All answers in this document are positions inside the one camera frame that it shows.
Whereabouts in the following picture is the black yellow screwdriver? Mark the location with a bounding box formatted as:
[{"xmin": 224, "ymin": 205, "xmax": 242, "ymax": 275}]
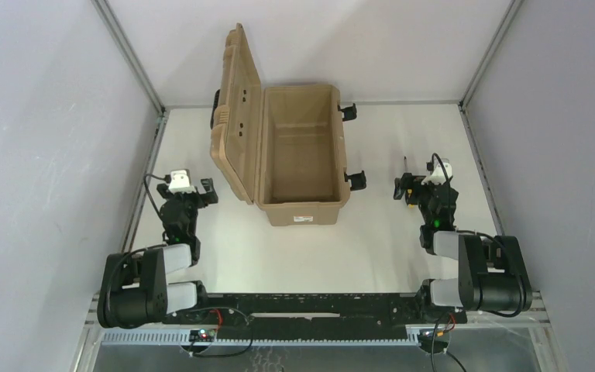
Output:
[{"xmin": 403, "ymin": 156, "xmax": 414, "ymax": 209}]

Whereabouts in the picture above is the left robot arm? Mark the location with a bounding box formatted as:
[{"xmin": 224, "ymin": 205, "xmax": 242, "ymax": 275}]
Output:
[{"xmin": 97, "ymin": 177, "xmax": 218, "ymax": 329}]

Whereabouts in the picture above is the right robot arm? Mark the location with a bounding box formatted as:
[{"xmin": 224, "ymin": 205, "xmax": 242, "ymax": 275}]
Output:
[{"xmin": 394, "ymin": 173, "xmax": 533, "ymax": 318}]

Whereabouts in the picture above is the tan plastic tool bin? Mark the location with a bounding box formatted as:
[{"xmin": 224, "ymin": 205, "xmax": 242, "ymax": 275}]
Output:
[{"xmin": 210, "ymin": 24, "xmax": 366, "ymax": 226}]

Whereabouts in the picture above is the left small circuit board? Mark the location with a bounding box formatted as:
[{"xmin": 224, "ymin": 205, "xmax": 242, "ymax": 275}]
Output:
[{"xmin": 188, "ymin": 329, "xmax": 217, "ymax": 343}]

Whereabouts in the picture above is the small circuit board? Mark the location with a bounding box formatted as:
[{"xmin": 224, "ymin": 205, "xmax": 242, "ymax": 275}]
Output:
[
  {"xmin": 417, "ymin": 329, "xmax": 451, "ymax": 346},
  {"xmin": 188, "ymin": 329, "xmax": 217, "ymax": 343}
]

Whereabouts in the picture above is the right small circuit board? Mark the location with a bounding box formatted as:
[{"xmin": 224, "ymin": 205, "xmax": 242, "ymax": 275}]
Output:
[{"xmin": 417, "ymin": 329, "xmax": 451, "ymax": 346}]

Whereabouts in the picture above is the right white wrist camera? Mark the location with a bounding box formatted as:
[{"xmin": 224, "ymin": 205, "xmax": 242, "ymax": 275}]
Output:
[{"xmin": 421, "ymin": 158, "xmax": 453, "ymax": 185}]

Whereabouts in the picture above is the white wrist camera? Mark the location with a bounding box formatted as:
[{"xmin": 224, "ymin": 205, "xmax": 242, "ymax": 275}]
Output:
[
  {"xmin": 421, "ymin": 158, "xmax": 453, "ymax": 185},
  {"xmin": 168, "ymin": 169, "xmax": 195, "ymax": 194}
]

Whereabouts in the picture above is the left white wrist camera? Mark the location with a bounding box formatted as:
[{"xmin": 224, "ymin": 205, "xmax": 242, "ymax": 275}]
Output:
[{"xmin": 168, "ymin": 169, "xmax": 195, "ymax": 194}]

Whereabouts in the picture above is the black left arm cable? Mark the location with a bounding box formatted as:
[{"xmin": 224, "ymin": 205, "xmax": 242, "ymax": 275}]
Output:
[{"xmin": 143, "ymin": 173, "xmax": 172, "ymax": 243}]

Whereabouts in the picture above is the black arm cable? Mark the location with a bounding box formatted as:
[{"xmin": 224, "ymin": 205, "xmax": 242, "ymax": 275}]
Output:
[
  {"xmin": 143, "ymin": 173, "xmax": 172, "ymax": 243},
  {"xmin": 431, "ymin": 152, "xmax": 453, "ymax": 187}
]

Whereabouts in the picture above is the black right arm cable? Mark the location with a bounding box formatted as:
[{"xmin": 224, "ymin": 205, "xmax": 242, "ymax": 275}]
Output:
[{"xmin": 431, "ymin": 152, "xmax": 453, "ymax": 187}]

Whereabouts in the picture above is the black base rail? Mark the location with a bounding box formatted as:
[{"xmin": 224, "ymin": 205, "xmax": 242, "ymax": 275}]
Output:
[{"xmin": 163, "ymin": 292, "xmax": 455, "ymax": 343}]

